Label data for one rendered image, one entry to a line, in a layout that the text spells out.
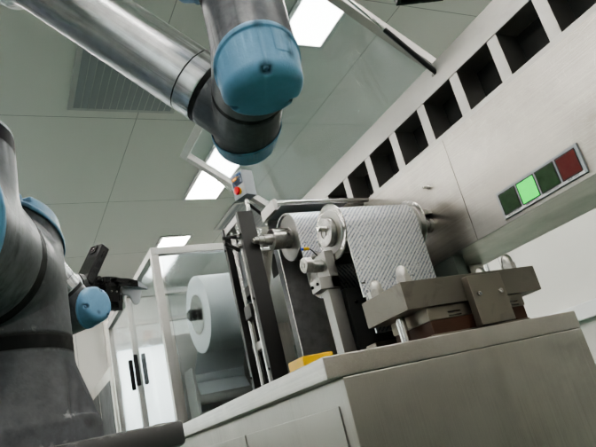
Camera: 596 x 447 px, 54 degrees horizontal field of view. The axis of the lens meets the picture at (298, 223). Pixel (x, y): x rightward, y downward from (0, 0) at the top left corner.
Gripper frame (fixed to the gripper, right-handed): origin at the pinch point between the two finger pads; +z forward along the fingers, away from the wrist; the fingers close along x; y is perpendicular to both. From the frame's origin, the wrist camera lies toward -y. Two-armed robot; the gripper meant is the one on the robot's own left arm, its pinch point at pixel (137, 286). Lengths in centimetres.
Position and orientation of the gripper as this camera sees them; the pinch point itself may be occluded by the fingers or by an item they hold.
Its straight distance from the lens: 160.7
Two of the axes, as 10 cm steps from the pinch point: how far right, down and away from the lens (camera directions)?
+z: 5.1, 1.7, 8.4
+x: 8.5, -2.3, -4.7
